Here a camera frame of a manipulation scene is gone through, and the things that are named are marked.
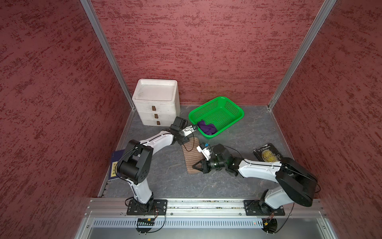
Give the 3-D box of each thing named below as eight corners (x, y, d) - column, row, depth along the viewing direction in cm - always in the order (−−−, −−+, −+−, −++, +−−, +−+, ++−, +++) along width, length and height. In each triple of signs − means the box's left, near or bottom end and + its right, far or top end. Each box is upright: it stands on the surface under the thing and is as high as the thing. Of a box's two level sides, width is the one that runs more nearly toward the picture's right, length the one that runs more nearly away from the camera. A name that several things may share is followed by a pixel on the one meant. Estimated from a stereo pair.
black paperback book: (264, 168, 90) (265, 166, 88) (252, 151, 97) (253, 149, 95) (282, 159, 94) (284, 157, 92) (269, 143, 101) (271, 142, 99)
